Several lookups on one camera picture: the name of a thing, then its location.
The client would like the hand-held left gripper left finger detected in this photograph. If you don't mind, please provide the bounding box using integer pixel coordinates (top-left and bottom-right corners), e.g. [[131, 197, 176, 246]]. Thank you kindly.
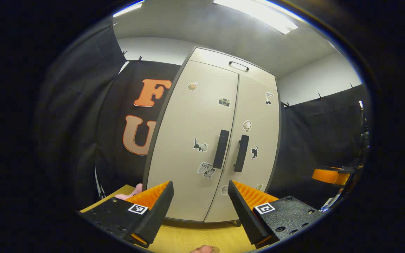
[[78, 181, 175, 249]]

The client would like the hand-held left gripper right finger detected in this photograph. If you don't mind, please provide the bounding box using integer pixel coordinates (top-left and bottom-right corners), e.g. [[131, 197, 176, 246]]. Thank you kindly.
[[228, 180, 324, 249]]

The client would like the white cabinet door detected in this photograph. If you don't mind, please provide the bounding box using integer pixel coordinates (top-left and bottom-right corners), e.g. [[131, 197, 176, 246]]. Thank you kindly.
[[146, 60, 240, 222], [204, 73, 281, 223]]

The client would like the white and blue item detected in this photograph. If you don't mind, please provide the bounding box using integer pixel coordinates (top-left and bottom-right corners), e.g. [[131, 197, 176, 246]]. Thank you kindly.
[[320, 197, 343, 213]]

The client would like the black backdrop cloth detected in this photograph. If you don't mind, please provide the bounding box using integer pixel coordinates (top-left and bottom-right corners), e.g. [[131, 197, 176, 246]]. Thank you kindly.
[[36, 25, 182, 211], [268, 84, 370, 211]]

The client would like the white cabinet drawer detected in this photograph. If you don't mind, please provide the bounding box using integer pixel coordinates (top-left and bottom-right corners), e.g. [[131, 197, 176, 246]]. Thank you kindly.
[[188, 47, 277, 91]]

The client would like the white and grey cabinet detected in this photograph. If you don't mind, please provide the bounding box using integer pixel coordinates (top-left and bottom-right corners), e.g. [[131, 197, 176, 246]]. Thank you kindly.
[[142, 47, 282, 227]]

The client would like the wide ceiling light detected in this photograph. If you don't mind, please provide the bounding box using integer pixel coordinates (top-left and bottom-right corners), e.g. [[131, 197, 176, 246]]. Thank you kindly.
[[212, 0, 298, 35]]

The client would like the narrow ceiling light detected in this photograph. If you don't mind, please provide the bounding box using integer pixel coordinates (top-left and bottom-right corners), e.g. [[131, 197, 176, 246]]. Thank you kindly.
[[113, 0, 145, 18]]

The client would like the black door handle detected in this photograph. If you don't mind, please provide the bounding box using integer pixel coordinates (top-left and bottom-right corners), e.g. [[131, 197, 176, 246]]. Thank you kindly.
[[233, 135, 250, 173], [212, 129, 230, 169]]

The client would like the black drawer handle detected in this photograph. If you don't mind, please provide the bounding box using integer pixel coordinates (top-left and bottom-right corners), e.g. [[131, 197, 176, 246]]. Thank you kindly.
[[229, 61, 250, 72]]

